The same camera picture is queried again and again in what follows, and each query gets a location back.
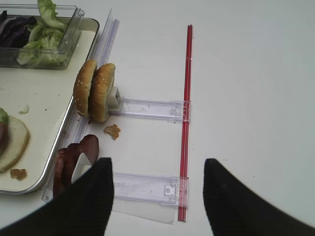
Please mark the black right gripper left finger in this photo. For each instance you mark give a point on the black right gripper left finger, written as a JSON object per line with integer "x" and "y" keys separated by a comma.
{"x": 83, "y": 209}

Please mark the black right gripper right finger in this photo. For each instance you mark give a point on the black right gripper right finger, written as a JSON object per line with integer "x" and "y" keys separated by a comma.
{"x": 234, "y": 210}

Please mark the purple cabbage pieces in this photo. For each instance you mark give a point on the purple cabbage pieces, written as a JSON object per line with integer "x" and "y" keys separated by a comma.
{"x": 15, "y": 31}

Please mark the lettuce leaf on bun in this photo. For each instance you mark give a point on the lettuce leaf on bun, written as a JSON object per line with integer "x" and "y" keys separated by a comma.
{"x": 3, "y": 116}

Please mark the green lettuce in box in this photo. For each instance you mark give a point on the green lettuce in box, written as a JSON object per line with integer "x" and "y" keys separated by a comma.
{"x": 44, "y": 39}

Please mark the front dark sausage slice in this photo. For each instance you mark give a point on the front dark sausage slice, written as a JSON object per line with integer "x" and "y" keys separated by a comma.
{"x": 63, "y": 169}

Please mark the dark sausage slice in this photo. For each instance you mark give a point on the dark sausage slice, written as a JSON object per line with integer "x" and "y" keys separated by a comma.
{"x": 63, "y": 169}
{"x": 89, "y": 145}

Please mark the right lower clear pusher track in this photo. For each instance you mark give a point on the right lower clear pusher track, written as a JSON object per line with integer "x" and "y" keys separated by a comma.
{"x": 165, "y": 190}

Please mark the clear pusher track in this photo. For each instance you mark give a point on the clear pusher track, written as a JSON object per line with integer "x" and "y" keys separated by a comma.
{"x": 165, "y": 190}
{"x": 174, "y": 111}

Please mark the rear dark sausage slice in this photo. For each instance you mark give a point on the rear dark sausage slice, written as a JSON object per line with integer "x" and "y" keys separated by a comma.
{"x": 89, "y": 145}

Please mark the brown crumb on tray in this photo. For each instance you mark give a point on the brown crumb on tray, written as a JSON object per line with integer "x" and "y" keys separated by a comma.
{"x": 18, "y": 174}

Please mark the brown crumb on table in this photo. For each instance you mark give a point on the brown crumb on table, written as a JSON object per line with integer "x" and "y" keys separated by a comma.
{"x": 113, "y": 131}

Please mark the bottom bun on tray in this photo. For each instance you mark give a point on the bottom bun on tray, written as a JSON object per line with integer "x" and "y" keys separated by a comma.
{"x": 18, "y": 137}

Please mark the white pusher block behind buns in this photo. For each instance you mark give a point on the white pusher block behind buns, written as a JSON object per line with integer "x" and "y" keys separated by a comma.
{"x": 113, "y": 100}

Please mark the right upper clear pusher track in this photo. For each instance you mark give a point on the right upper clear pusher track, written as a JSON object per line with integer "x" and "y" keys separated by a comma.
{"x": 174, "y": 111}

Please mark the white metal tray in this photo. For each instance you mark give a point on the white metal tray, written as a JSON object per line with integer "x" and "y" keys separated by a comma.
{"x": 41, "y": 99}

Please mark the front sesame bun top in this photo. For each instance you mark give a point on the front sesame bun top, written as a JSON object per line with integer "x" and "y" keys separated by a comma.
{"x": 82, "y": 87}

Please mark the sesame bun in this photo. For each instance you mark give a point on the sesame bun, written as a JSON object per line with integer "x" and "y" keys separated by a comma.
{"x": 102, "y": 82}
{"x": 82, "y": 87}

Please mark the rear sesame bun top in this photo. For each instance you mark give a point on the rear sesame bun top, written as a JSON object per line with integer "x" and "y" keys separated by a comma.
{"x": 102, "y": 82}

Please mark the clear plastic salad box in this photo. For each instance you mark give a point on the clear plastic salad box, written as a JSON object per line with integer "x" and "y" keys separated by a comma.
{"x": 70, "y": 15}

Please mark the right red rail strip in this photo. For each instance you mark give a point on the right red rail strip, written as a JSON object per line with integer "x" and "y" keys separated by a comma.
{"x": 184, "y": 163}

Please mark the right clear long rail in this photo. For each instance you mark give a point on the right clear long rail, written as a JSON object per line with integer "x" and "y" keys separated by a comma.
{"x": 100, "y": 55}

